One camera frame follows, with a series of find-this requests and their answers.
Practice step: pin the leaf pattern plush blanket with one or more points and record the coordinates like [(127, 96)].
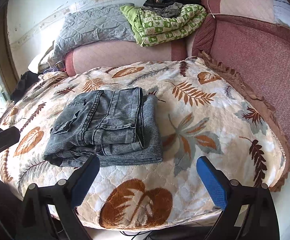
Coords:
[(203, 108)]

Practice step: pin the black garment at sofa end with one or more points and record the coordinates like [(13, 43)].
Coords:
[(26, 80)]

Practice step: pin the black clothes pile on sofa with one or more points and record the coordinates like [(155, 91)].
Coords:
[(167, 8)]

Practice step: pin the purple patterned item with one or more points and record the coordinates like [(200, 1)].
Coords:
[(58, 67)]

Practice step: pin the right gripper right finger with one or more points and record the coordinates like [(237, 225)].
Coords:
[(247, 212)]

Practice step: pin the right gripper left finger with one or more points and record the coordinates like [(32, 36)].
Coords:
[(48, 212)]

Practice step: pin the green patterned folded blanket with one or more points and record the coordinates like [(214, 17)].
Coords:
[(150, 29)]

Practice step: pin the blue denim pants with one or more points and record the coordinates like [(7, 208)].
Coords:
[(117, 126)]

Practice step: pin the grey quilted blanket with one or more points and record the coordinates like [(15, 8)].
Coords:
[(98, 24)]

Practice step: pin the cream pillow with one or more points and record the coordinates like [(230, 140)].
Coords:
[(42, 60)]

